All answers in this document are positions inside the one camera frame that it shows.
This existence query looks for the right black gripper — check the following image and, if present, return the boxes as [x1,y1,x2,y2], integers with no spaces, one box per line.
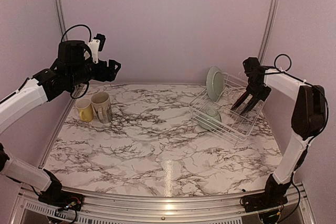
[245,76,271,101]

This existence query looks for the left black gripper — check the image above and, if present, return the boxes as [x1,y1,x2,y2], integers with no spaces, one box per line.
[67,58,120,87]

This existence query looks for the beige patterned mug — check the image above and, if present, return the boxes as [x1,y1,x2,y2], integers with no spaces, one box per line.
[91,92,112,124]

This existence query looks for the green floral plate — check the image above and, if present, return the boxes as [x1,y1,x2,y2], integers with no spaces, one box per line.
[206,66,224,102]

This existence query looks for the yellow mug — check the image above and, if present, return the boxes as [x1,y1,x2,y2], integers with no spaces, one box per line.
[75,98,94,122]

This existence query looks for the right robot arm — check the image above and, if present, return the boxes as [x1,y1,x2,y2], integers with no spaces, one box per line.
[231,57,329,211]

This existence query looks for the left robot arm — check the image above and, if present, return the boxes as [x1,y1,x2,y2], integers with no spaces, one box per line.
[1,34,121,206]

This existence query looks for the green bowl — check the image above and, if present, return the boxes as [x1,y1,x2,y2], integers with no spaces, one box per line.
[196,108,222,130]

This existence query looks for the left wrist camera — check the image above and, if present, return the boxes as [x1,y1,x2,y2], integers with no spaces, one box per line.
[88,34,106,64]

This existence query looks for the white wire dish rack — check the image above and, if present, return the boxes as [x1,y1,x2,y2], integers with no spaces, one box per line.
[188,72,264,145]

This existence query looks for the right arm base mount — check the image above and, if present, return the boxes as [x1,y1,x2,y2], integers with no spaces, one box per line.
[240,193,288,212]

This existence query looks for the left aluminium frame post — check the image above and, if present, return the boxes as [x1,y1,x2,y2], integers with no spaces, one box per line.
[54,0,68,43]

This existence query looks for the aluminium frame post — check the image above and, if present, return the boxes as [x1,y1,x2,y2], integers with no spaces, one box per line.
[258,0,279,63]
[54,0,68,43]

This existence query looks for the right aluminium frame post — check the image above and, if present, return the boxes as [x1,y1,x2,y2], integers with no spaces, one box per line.
[258,0,279,63]

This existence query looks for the front aluminium rail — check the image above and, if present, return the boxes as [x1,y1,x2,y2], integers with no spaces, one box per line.
[10,186,316,224]

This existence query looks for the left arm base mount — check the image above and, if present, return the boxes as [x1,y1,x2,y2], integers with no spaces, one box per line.
[38,190,84,211]

